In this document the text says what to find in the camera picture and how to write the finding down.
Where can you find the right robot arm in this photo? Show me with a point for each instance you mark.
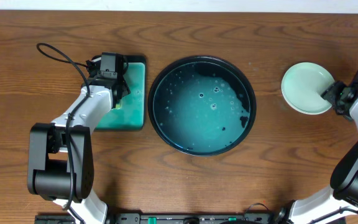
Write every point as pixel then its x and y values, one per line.
pixel 340 198

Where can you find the green yellow scrub sponge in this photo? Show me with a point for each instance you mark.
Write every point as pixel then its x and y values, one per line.
pixel 118 105

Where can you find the black rectangular tray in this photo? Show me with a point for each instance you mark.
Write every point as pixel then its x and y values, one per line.
pixel 145 93

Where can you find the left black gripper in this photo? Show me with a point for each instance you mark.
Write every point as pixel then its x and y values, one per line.
pixel 122 88

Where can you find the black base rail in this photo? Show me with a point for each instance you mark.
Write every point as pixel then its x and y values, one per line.
pixel 135 218

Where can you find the mint green plate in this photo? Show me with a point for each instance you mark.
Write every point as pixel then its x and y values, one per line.
pixel 307 102
pixel 306 76

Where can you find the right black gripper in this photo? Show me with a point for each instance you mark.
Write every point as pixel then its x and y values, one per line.
pixel 330 93

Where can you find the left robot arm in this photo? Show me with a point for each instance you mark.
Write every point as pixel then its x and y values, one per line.
pixel 60 162

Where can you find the black round tray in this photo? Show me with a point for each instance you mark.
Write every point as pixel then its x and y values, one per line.
pixel 202 105

